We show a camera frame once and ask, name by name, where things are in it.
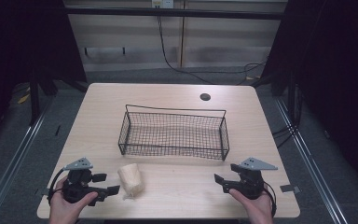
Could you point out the person's right hand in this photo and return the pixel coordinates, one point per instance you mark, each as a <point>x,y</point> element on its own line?
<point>256,207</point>

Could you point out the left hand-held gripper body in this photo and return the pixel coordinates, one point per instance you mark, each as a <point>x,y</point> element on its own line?
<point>78,182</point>

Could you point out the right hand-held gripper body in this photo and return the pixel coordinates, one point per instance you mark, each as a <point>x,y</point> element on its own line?
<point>249,182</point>

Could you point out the black metal stand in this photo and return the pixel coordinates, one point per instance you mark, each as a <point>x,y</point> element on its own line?
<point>34,99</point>

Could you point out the black horizontal metal bar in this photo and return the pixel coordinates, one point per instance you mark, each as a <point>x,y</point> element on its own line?
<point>174,13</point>

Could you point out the black tape strip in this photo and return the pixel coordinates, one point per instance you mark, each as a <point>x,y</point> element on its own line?
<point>57,130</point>

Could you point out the dark round table grommet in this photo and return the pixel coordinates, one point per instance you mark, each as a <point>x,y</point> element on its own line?
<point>205,96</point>

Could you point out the person's left hand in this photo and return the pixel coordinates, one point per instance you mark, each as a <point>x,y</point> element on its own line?
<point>63,209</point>

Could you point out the black curtain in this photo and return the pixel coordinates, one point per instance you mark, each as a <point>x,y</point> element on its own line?
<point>21,56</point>
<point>338,77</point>

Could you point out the metal floor rail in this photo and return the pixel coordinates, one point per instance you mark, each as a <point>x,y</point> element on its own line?
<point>310,165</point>
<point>9,168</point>

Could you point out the white wall power outlet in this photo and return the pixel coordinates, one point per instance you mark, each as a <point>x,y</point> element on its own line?
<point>162,3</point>

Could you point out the grey tape piece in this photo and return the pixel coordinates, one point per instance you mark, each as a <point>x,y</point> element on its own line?
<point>289,188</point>

